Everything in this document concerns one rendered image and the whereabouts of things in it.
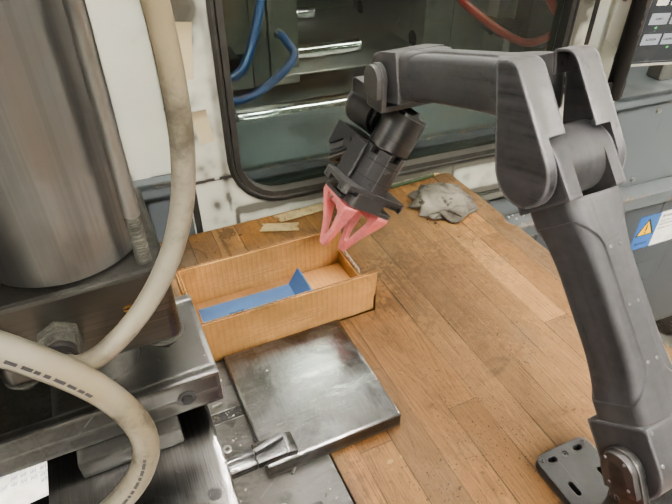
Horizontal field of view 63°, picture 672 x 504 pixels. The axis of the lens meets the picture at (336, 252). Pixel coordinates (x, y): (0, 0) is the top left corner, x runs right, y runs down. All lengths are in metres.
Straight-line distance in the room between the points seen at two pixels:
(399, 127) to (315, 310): 0.26
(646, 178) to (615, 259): 1.15
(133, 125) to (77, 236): 0.69
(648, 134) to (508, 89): 1.09
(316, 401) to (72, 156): 0.47
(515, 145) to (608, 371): 0.21
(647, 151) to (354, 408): 1.14
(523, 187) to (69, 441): 0.39
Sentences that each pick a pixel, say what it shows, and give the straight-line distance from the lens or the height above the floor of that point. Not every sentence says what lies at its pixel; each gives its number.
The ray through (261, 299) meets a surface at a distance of 0.80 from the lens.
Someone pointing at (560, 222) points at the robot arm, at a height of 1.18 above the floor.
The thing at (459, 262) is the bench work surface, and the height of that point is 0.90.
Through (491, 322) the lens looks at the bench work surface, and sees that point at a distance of 0.80.
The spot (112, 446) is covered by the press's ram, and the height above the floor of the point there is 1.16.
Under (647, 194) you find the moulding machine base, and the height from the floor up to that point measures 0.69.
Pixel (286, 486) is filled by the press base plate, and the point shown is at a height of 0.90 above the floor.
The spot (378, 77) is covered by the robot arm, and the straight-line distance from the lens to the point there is 0.67.
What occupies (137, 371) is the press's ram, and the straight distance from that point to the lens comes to 0.37.
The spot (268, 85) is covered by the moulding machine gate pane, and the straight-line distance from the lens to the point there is 0.94.
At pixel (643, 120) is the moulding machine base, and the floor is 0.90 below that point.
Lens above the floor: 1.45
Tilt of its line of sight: 38 degrees down
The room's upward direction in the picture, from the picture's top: straight up
